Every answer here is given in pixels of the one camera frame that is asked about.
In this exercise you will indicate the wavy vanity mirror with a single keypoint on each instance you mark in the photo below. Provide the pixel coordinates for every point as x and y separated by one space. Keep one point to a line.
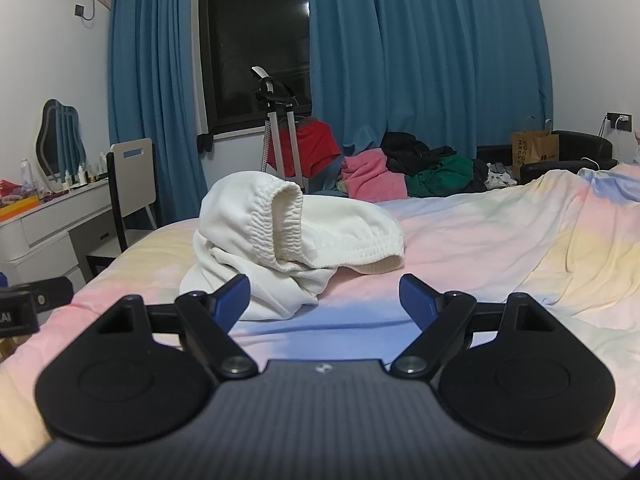
60 135

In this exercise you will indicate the green cloth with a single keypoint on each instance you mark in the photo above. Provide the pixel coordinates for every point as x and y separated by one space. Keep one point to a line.
445 172

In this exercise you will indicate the white and black chair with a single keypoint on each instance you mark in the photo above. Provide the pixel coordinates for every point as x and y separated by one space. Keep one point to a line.
131 175

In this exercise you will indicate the dark window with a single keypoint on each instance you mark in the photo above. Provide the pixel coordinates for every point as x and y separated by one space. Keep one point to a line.
250 35

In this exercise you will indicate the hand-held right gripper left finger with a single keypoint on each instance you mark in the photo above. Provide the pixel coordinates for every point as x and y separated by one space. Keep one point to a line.
234 300

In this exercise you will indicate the white vanity desk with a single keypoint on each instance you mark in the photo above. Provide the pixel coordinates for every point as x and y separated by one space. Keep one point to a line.
45 230

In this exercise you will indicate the white patterned cloth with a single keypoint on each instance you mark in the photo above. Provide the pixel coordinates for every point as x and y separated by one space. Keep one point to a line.
501 176

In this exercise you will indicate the wall socket with charger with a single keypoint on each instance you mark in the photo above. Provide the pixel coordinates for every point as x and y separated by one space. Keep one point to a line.
619 121

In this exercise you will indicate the red cloth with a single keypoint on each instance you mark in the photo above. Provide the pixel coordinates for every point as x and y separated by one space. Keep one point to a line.
312 147

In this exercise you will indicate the black wall socket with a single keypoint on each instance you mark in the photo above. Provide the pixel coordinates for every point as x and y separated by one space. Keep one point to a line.
80 10

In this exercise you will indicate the row of cosmetic bottles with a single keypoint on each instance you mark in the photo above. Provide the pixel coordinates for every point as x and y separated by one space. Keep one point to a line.
82 175

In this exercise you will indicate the garment steamer stand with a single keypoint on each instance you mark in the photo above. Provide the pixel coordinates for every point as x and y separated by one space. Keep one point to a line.
274 125

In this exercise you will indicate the blue curtain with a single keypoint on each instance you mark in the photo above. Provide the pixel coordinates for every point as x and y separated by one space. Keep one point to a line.
150 85
425 60

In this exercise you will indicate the black armchair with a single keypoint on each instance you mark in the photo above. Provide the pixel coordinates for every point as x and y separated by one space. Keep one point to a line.
580 147

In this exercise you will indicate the pink cloth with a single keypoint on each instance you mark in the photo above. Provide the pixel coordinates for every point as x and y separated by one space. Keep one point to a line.
372 177

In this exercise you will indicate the black clothes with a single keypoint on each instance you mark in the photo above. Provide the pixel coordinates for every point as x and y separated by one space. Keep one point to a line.
410 152

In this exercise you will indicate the orange box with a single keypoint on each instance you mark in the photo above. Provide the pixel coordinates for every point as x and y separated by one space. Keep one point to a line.
17 207

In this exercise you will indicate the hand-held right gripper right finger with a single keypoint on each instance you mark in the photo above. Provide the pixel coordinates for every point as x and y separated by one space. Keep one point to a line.
417 301

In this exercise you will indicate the bed with pastel sheet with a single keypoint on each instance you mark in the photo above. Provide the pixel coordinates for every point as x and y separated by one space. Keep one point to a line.
475 240

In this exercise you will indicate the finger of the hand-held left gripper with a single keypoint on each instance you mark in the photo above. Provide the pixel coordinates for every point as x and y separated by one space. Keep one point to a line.
52 291

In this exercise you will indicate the brown plush toy right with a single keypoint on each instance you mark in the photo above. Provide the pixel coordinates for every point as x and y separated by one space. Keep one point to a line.
535 147

